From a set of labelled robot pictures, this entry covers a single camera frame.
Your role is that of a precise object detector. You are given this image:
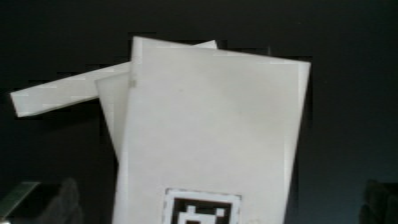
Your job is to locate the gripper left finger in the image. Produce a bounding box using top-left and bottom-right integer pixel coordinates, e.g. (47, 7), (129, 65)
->
(0, 178), (83, 224)

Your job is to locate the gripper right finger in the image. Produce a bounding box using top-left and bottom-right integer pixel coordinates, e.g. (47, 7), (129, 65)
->
(358, 180), (398, 224)

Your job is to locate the small white cube part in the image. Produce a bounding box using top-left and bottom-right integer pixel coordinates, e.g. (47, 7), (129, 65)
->
(111, 37), (310, 224)

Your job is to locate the white U-shaped fence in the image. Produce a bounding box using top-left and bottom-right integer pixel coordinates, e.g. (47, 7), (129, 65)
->
(8, 39), (220, 118)

